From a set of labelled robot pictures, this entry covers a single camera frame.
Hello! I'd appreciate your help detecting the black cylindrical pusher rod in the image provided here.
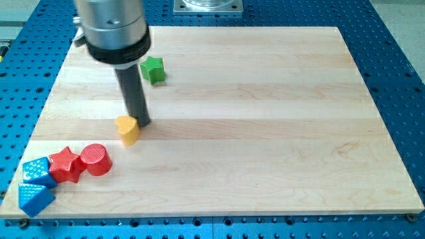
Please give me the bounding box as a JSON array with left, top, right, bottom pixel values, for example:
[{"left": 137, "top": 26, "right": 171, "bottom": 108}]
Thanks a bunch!
[{"left": 115, "top": 64, "right": 150, "bottom": 127}]

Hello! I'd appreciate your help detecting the blue triangle block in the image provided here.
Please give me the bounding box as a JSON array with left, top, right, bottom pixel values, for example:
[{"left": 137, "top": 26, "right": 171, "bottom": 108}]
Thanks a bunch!
[{"left": 18, "top": 183, "right": 56, "bottom": 218}]

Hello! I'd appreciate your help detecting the light wooden board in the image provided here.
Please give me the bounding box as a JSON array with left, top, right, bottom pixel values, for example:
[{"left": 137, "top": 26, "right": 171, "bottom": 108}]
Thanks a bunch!
[{"left": 0, "top": 26, "right": 425, "bottom": 220}]

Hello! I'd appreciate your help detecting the yellow heart block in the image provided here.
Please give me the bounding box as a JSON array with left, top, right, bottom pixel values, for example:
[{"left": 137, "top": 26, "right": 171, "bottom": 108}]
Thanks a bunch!
[{"left": 115, "top": 116, "right": 140, "bottom": 147}]

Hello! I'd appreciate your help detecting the green star block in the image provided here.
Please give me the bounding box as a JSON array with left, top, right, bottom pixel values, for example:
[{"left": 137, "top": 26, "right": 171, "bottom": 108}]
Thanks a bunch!
[{"left": 139, "top": 56, "right": 165, "bottom": 85}]

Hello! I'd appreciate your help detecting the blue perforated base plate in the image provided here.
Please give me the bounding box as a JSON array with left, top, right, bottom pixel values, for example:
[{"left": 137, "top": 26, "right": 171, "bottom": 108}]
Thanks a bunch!
[{"left": 1, "top": 1, "right": 424, "bottom": 238}]

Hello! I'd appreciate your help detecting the red star block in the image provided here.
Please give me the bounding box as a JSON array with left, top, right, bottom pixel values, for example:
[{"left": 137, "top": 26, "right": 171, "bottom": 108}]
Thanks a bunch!
[{"left": 48, "top": 147, "right": 86, "bottom": 183}]

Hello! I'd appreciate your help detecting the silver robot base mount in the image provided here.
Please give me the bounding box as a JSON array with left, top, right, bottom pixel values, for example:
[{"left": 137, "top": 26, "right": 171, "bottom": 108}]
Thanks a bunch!
[{"left": 173, "top": 0, "right": 243, "bottom": 13}]

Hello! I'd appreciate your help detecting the red cylinder block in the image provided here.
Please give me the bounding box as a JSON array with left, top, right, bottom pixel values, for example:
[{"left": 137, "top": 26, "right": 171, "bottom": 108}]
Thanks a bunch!
[{"left": 80, "top": 143, "right": 112, "bottom": 176}]

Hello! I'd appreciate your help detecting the blue cube block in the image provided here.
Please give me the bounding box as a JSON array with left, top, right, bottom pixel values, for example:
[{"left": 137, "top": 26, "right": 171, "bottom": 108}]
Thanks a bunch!
[{"left": 23, "top": 157, "right": 58, "bottom": 189}]

